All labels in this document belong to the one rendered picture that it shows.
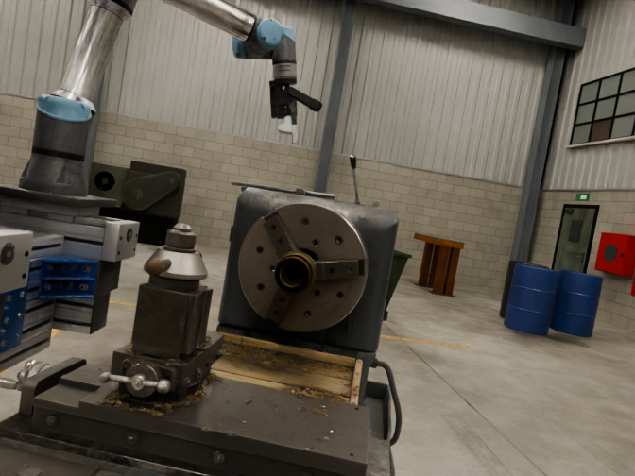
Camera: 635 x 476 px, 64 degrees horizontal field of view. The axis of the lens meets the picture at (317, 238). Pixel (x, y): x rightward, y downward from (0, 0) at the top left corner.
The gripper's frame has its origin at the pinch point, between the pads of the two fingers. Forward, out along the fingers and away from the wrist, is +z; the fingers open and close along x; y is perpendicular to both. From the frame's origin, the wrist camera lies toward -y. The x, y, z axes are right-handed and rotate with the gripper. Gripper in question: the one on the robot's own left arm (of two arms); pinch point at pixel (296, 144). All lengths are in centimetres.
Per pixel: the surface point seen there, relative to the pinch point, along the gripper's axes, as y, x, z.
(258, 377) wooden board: 11, 71, 46
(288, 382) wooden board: 6, 71, 47
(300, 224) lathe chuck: 1.0, 44.2, 19.7
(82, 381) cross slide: 30, 104, 30
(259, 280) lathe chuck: 12, 44, 33
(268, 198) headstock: 8.8, 25.0, 14.7
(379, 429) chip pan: -22, 11, 94
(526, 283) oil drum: -307, -487, 192
